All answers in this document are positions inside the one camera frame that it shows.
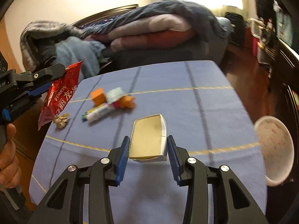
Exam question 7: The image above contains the orange toy bear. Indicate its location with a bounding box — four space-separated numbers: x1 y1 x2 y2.
119 96 135 109

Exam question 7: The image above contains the brown paper ball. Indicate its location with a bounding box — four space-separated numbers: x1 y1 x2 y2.
53 113 70 130

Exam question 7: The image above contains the black suitcase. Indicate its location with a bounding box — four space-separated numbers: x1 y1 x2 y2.
225 12 245 47

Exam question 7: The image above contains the blue floral duvet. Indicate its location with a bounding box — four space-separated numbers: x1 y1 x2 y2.
79 0 234 45

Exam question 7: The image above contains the pink red folded quilt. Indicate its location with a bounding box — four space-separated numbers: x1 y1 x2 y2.
87 14 197 52

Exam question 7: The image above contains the light blue tissue pack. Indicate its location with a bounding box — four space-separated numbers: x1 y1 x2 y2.
105 87 126 104

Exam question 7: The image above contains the white pink trash bin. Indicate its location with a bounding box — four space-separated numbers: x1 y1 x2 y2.
254 116 295 187

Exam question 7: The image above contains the red snack bag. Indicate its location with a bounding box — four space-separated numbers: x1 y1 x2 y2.
38 61 83 129

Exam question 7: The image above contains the grey knitted blanket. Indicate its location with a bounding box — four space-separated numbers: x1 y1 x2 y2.
20 20 83 72

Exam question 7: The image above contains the white pink tube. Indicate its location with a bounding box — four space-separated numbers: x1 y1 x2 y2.
86 104 115 123

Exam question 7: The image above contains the blue striped table cloth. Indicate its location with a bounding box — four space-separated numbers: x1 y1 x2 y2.
29 61 267 223

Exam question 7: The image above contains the dark wooden dresser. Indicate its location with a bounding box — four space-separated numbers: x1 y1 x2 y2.
266 37 299 145

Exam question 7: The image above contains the beige cardboard box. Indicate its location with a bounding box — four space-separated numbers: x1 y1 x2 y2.
129 114 167 163

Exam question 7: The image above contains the colourful tube wrapper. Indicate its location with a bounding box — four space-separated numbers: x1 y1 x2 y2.
81 108 96 121

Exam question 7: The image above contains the bed with dark headboard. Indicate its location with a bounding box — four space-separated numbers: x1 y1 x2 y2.
73 0 233 74

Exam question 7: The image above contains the orange block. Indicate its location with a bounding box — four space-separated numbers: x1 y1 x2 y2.
90 88 107 107

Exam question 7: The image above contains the person's left hand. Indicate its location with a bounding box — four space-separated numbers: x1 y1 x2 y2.
0 123 22 189

